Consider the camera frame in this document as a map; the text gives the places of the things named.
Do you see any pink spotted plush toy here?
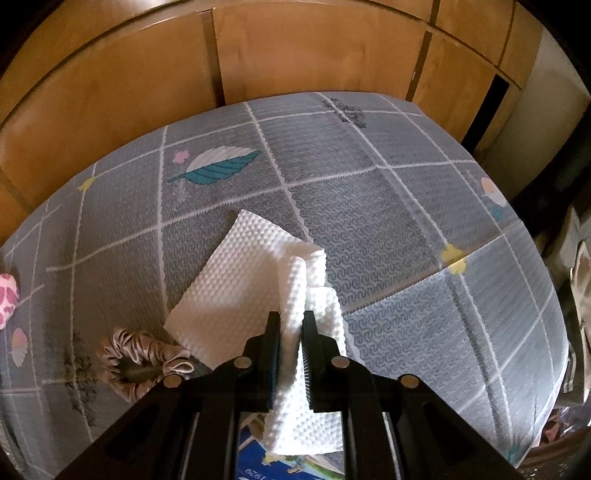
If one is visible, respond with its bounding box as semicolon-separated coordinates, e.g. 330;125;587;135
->
0;272;20;329

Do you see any wooden wardrobe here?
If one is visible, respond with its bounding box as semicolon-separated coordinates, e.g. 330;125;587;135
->
0;0;544;246

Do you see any white textured cloth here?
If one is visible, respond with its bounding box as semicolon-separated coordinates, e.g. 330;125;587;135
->
164;209;348;455

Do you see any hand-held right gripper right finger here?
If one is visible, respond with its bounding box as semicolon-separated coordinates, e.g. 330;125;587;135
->
301;311;525;480

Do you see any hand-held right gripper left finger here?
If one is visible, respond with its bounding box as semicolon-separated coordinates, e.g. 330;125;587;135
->
58;311;282;480

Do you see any beige satin scrunchie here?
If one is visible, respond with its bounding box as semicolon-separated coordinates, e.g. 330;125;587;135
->
96;325;195;400

